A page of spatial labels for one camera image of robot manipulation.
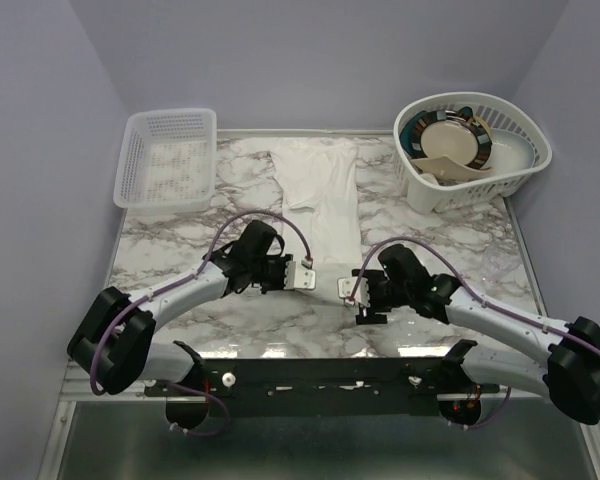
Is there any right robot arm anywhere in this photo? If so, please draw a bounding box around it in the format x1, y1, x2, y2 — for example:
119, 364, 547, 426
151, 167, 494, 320
338, 237, 600, 425

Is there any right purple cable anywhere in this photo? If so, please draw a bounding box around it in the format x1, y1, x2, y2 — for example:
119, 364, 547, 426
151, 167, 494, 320
348, 237, 600, 432

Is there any purple cable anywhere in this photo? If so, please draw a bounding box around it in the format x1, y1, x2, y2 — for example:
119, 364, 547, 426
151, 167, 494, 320
348, 237, 600, 432
89, 212, 314, 437

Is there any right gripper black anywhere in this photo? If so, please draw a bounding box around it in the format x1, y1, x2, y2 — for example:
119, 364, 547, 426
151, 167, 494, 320
352, 266, 412, 324

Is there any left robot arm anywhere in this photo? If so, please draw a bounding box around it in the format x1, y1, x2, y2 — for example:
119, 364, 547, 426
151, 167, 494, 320
67, 220, 294, 396

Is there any white rectangular perforated basket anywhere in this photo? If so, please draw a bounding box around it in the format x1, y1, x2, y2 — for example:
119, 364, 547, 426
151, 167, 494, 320
113, 108, 217, 215

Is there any beige plastic dish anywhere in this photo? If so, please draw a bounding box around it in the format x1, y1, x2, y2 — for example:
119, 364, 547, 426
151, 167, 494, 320
410, 156, 494, 183

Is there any aluminium rail frame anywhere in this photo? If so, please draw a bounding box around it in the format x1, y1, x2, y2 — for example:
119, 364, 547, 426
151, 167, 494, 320
41, 289, 600, 479

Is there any white printed t shirt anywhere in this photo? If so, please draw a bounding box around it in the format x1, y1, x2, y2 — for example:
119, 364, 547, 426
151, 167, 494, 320
270, 138, 362, 303

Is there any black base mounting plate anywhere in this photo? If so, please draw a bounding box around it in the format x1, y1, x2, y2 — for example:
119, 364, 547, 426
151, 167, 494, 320
145, 341, 499, 430

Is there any white round dish basket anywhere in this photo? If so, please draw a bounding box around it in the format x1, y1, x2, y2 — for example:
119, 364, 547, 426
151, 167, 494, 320
393, 92, 552, 214

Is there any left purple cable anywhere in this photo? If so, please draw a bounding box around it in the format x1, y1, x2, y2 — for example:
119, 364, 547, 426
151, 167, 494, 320
89, 212, 314, 437

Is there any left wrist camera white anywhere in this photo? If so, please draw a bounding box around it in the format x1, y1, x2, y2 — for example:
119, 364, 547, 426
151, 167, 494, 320
284, 260, 317, 291

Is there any white oval dish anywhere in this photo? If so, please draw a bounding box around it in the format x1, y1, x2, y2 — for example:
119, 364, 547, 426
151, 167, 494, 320
486, 130, 534, 176

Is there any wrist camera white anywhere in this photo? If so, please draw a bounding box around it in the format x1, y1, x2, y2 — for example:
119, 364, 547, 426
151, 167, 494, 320
284, 260, 317, 291
337, 277, 370, 307

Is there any striped rim plate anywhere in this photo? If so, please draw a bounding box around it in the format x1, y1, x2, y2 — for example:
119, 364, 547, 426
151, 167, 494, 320
398, 107, 492, 170

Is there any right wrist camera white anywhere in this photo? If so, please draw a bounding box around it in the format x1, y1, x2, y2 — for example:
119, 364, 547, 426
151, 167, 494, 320
337, 277, 370, 307

